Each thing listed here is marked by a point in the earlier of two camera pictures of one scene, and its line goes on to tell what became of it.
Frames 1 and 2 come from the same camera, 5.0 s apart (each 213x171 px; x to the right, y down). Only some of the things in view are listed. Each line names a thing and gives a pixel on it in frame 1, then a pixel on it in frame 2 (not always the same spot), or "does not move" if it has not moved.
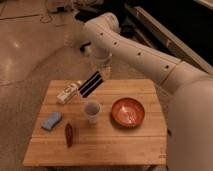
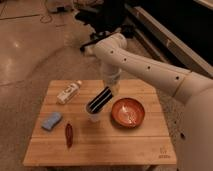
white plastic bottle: [67, 93] does not move
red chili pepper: [69, 135] does not move
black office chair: [117, 7] does not move
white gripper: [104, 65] → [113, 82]
